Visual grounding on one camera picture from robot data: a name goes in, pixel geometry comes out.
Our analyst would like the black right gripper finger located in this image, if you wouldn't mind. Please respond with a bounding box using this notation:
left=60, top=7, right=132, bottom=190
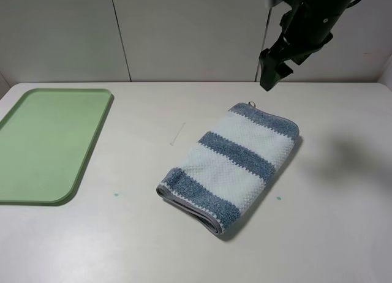
left=259, top=47, right=293, bottom=91

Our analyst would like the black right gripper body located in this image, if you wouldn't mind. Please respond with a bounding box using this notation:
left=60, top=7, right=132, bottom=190
left=269, top=16, right=333, bottom=65

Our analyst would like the green plastic tray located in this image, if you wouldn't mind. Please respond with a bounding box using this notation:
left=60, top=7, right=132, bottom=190
left=1, top=88, right=114, bottom=205

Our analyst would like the blue white striped towel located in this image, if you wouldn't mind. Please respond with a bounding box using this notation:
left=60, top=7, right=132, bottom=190
left=156, top=103, right=300, bottom=235

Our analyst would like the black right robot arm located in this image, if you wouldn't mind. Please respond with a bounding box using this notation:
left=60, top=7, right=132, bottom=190
left=259, top=0, right=362, bottom=91

